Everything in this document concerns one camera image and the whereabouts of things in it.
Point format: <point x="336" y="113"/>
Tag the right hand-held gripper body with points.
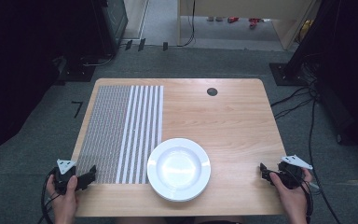
<point x="292" y="177"/>

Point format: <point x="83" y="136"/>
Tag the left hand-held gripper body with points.
<point x="62" y="182"/>

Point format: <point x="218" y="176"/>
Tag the person's left hand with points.
<point x="62" y="203"/>

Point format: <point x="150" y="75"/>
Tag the person's right hand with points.
<point x="295" y="200"/>

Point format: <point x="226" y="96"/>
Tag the grey striped placemat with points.
<point x="108" y="133"/>

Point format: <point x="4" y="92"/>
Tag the white round plate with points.
<point x="178" y="169"/>

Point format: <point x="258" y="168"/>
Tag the dark round table grommet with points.
<point x="212" y="91"/>

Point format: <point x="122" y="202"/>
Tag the black stand base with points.
<point x="76" y="73"/>
<point x="284" y="76"/>

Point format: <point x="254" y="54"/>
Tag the black tape strip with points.
<point x="141" y="44"/>
<point x="165" y="46"/>
<point x="128" y="44"/>

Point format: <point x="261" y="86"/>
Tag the yellow object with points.
<point x="306" y="28"/>

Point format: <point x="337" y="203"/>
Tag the red tool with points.
<point x="254" y="22"/>
<point x="232" y="19"/>

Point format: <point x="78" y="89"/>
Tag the dark monitor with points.
<point x="115" y="21"/>

